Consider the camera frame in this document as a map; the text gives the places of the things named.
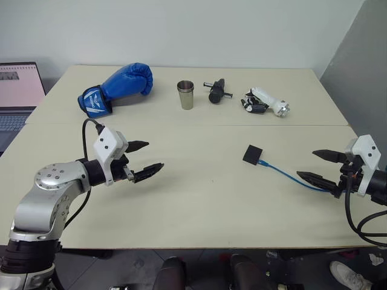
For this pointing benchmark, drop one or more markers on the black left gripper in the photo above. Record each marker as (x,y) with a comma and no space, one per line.
(121,172)

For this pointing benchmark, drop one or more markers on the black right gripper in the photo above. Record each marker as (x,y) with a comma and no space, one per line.
(347,178)

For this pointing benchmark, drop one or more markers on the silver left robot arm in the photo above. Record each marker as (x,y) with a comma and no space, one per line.
(45,196)

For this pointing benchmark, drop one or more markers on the small black square box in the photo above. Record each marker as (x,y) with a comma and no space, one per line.
(251,154)

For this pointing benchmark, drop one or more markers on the stacked steel cups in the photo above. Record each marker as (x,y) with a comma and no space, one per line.
(186,98)

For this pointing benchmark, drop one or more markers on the blue boxing glove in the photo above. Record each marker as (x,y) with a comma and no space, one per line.
(124,83)

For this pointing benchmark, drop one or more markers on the white robotic hand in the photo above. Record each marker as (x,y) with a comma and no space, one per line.
(267,99)

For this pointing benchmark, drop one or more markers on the black cylinder with metal shaft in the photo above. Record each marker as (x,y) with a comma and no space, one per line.
(216,90)

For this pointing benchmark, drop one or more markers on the white sneaker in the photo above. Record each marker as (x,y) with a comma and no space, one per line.
(347,275)

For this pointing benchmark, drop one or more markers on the dark rounded shape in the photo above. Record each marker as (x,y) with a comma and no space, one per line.
(170,273)

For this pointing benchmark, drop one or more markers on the grey laptop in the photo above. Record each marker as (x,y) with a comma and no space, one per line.
(15,90)

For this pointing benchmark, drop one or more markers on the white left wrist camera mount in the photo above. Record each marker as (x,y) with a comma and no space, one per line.
(107,145)

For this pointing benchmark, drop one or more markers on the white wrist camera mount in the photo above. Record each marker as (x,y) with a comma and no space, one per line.
(367,154)
(107,145)

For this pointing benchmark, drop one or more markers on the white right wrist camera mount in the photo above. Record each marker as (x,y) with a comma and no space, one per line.
(367,154)

